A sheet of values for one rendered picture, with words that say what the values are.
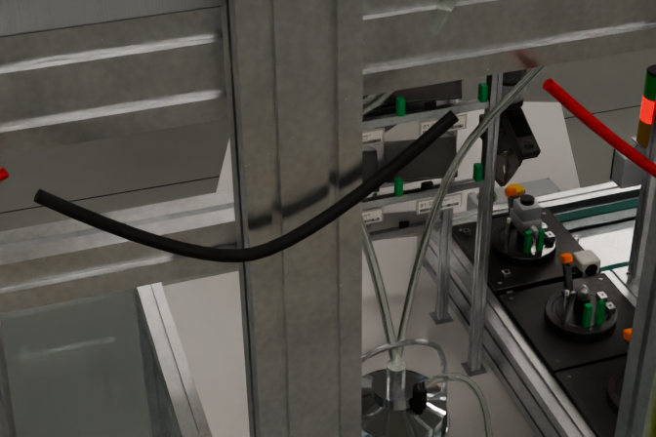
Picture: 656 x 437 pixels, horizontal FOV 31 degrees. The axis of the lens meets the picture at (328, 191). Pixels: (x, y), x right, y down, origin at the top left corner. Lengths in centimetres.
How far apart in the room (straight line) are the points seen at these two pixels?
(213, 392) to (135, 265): 142
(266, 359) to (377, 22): 29
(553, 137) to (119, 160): 214
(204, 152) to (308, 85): 394
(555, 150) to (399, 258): 63
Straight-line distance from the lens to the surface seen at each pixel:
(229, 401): 232
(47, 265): 92
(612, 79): 540
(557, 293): 239
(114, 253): 92
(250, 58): 81
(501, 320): 236
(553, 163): 305
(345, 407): 102
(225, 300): 256
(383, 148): 211
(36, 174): 476
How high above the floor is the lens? 243
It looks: 33 degrees down
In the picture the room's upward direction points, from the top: 1 degrees counter-clockwise
